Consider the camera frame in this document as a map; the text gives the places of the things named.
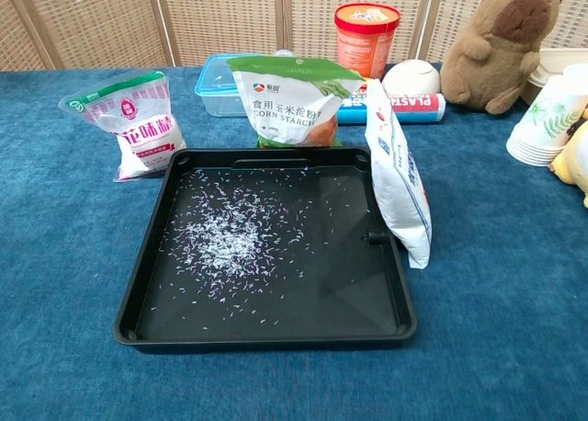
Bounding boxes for brown capybara plush toy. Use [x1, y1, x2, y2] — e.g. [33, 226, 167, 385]
[439, 0, 566, 116]

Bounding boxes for blue tablecloth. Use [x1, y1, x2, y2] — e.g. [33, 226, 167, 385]
[0, 62, 588, 421]

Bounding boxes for clear pink-print MSG bag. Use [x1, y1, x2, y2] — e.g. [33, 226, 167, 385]
[58, 70, 187, 183]

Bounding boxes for woven rattan folding screen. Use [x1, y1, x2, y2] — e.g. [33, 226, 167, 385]
[0, 0, 588, 72]

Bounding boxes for white bag with blue print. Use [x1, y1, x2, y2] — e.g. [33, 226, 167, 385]
[364, 78, 433, 270]

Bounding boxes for scattered white MSG crystals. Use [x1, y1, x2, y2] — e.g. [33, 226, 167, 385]
[149, 165, 345, 328]

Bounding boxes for beige paper bowl stack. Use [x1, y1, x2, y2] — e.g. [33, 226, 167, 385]
[521, 47, 588, 106]

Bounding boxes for stack of leaf-print paper cups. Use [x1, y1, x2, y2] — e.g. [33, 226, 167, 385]
[505, 74, 588, 167]

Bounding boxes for white upturned bowl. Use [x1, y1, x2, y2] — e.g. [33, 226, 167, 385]
[381, 59, 442, 97]

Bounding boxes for orange tub with red lid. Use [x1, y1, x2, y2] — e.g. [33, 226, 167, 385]
[334, 3, 401, 80]

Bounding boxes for clear container with blue lid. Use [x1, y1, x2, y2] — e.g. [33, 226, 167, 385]
[194, 53, 267, 118]

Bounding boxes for yellow plush toy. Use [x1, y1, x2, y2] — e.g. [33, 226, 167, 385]
[549, 108, 588, 209]

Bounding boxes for green white corn starch bag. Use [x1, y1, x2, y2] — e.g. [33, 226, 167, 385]
[226, 55, 367, 149]

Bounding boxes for blue white plastic wrap roll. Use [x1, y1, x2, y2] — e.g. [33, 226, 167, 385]
[337, 81, 447, 126]

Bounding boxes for black plastic tray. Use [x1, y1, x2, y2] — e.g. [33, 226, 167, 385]
[113, 147, 418, 354]

